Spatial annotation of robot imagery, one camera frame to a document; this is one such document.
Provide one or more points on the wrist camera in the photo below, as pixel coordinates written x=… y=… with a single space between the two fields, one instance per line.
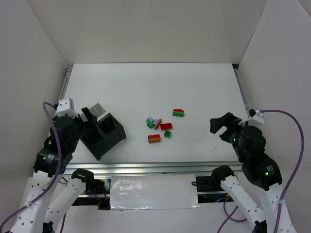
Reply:
x=65 y=106
x=255 y=118

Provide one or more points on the tan lego plate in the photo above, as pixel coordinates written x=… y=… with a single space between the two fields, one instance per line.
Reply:
x=157 y=123

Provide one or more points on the red lego plate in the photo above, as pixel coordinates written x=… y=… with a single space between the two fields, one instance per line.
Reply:
x=166 y=126

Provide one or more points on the aluminium rail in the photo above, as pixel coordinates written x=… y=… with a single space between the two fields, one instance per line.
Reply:
x=242 y=91
x=65 y=82
x=135 y=169

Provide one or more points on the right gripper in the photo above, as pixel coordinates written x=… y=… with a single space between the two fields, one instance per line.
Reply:
x=228 y=131

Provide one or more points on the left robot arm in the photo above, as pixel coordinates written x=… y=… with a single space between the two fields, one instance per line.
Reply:
x=40 y=213

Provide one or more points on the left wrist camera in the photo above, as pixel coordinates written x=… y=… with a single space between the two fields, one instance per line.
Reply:
x=65 y=106

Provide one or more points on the aluminium front rail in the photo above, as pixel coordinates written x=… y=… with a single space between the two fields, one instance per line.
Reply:
x=135 y=169

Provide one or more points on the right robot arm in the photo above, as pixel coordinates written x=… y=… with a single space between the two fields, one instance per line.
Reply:
x=271 y=215

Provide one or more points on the black two-compartment container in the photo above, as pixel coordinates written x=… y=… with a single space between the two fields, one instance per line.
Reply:
x=110 y=133

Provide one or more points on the green purple lego cluster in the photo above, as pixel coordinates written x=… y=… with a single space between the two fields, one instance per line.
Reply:
x=151 y=122

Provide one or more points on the red and tan lego brick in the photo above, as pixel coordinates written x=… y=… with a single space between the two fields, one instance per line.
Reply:
x=155 y=138

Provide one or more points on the aluminium left rail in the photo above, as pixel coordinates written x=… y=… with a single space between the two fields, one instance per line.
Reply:
x=65 y=82

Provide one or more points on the white two-compartment container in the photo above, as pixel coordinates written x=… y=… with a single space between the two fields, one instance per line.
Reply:
x=98 y=111

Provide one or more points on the small green lego brick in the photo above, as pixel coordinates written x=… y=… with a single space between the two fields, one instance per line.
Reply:
x=167 y=134

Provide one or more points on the red green arched lego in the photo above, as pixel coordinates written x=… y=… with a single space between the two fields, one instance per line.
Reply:
x=178 y=112

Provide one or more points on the aluminium right rail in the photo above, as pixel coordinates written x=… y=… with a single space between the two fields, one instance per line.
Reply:
x=242 y=91

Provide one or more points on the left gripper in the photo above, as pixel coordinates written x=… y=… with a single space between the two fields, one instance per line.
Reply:
x=85 y=125

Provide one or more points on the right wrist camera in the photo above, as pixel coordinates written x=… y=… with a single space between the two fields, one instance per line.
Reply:
x=255 y=118

